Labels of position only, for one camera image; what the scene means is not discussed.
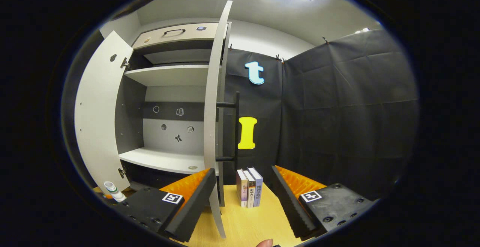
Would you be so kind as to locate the small ceiling light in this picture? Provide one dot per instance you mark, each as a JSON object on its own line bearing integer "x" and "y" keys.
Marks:
{"x": 362, "y": 30}

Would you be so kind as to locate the white purple book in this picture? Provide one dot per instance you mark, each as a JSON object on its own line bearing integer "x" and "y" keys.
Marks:
{"x": 242, "y": 187}

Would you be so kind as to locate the white cabinet door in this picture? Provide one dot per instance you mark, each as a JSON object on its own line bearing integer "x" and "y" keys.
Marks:
{"x": 210, "y": 108}
{"x": 97, "y": 115}

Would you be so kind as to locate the white green label bottle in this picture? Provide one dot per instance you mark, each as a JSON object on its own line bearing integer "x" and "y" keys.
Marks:
{"x": 114, "y": 192}

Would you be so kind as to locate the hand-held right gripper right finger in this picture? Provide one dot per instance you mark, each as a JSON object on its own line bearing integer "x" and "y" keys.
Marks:
{"x": 290, "y": 202}

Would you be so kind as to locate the grey white cabinet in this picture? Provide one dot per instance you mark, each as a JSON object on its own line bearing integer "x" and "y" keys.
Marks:
{"x": 168, "y": 75}

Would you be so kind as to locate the grey book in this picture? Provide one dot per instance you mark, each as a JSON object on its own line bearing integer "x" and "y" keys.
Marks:
{"x": 250, "y": 190}

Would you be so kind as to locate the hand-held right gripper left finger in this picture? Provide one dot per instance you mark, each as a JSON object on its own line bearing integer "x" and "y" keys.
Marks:
{"x": 195, "y": 202}

